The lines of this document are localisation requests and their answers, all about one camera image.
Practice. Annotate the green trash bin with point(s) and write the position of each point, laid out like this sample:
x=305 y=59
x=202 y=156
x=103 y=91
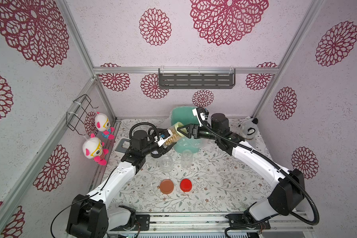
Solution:
x=185 y=116

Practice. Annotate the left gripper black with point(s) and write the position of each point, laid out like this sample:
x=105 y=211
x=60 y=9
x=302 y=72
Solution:
x=164 y=150

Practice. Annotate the brown jar lid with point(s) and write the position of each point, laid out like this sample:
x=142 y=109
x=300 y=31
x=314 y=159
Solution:
x=166 y=186

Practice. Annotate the green lid peanut jar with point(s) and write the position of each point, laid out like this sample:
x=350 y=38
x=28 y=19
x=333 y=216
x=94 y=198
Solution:
x=175 y=135

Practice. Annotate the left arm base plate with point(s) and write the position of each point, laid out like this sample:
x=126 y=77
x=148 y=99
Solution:
x=136 y=223

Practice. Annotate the plush toy blue dotted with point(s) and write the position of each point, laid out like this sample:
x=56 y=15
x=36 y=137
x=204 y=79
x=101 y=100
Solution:
x=103 y=125

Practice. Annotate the glass peanut jar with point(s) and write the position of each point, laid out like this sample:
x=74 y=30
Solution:
x=166 y=163

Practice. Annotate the black wire wall rack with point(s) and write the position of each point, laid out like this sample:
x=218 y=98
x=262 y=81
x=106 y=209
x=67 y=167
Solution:
x=81 y=120

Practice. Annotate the grey husky plush toy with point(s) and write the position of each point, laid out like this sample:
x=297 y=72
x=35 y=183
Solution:
x=248 y=128

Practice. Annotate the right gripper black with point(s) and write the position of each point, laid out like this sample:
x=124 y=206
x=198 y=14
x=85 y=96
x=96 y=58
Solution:
x=195 y=131

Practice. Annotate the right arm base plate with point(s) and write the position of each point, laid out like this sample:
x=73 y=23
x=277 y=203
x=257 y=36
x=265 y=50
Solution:
x=237 y=220

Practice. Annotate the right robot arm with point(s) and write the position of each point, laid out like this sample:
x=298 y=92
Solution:
x=285 y=196

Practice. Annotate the dark grey wall shelf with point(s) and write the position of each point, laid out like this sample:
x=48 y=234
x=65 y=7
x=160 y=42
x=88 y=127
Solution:
x=183 y=80

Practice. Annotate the red jar lid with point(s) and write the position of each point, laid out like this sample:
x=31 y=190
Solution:
x=186 y=185

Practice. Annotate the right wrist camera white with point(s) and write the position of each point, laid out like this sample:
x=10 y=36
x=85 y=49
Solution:
x=202 y=115

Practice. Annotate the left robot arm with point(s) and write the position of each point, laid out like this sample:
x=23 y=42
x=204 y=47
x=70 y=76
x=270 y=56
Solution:
x=90 y=215

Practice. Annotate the red lid peanut jar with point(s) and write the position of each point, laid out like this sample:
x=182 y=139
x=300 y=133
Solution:
x=186 y=159

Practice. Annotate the plush toy red striped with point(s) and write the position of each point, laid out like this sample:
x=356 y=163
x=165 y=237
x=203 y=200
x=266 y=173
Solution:
x=93 y=148

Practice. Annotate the green jar lid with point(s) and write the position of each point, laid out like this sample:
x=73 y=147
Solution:
x=178 y=127

